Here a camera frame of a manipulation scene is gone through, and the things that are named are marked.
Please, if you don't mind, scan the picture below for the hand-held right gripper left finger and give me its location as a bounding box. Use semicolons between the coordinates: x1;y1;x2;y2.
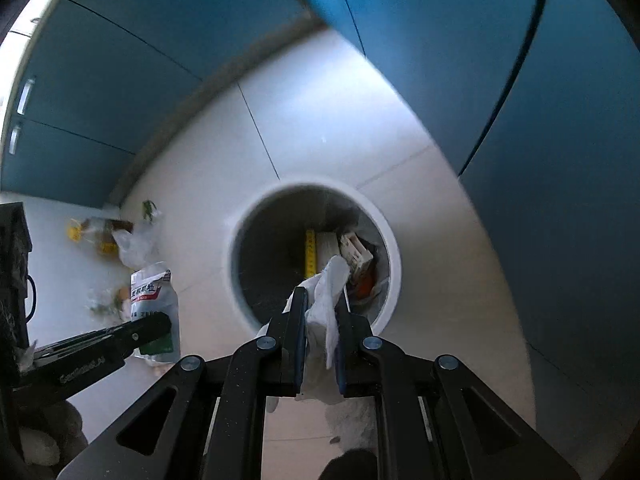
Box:
57;287;307;480

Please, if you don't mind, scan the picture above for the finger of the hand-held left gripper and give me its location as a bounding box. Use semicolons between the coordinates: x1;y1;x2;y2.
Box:
102;311;173;361
32;326;121;358

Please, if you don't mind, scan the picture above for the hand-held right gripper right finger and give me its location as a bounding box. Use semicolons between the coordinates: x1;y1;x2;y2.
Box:
336;290;581;480

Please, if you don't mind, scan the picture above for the white tissue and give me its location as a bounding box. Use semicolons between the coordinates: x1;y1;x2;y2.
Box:
285;255;352;406

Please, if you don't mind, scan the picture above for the red snack wrapper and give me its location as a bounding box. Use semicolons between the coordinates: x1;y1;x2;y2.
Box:
348;272;388;304

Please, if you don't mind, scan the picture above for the brown box with yellow edge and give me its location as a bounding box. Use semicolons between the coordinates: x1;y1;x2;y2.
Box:
304;229;319;277

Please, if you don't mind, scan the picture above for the green and white medicine box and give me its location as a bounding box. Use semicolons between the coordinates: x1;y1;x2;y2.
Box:
339;232;375;286

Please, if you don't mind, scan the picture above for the white round trash can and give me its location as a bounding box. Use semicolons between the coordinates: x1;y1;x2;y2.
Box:
223;175;402;343

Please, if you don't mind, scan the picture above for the long white box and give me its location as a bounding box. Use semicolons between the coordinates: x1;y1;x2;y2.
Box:
317;231;342;263

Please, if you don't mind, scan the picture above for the person's left hand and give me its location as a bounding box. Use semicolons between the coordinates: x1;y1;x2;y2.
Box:
20;400;89;466

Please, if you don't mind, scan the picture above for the white and green rice bag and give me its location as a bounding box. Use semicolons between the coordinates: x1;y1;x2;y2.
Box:
129;261;181;364

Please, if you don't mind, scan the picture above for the clear bag of vegetables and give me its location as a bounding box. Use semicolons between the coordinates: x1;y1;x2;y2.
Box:
87;285;134;319

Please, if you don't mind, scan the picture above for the white plastic bag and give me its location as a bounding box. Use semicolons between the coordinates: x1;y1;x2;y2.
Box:
111;219;162;267

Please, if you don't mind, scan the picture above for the clear plastic wrapper litter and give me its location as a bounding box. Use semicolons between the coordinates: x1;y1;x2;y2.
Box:
67;216;134;257

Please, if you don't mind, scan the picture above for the person's dark trouser leg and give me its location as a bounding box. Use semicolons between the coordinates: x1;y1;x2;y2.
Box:
319;449;379;480

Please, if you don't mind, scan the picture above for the blue kitchen cabinet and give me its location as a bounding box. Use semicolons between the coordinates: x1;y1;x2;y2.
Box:
0;0;326;208
277;0;640;411

